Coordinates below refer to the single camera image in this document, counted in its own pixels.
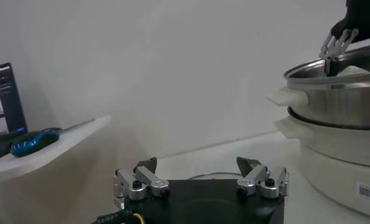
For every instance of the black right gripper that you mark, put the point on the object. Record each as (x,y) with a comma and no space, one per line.
(364,18)

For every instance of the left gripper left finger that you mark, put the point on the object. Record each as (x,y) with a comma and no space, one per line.
(142,179)

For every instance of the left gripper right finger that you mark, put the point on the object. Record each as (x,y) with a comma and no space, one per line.
(258,179)

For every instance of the white steamed baozi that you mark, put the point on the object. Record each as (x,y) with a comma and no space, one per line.
(352,70)

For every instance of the round glass pot lid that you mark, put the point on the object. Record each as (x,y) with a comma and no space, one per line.
(215,173)

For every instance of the perforated steel steamer basket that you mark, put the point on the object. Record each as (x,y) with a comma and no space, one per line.
(340,100)

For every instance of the cream electric pot base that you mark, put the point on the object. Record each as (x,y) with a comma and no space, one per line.
(331,158)

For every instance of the small white side table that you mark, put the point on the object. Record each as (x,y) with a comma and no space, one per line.
(51,152)

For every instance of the blue computer mouse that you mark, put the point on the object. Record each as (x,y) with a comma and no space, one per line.
(33,143)

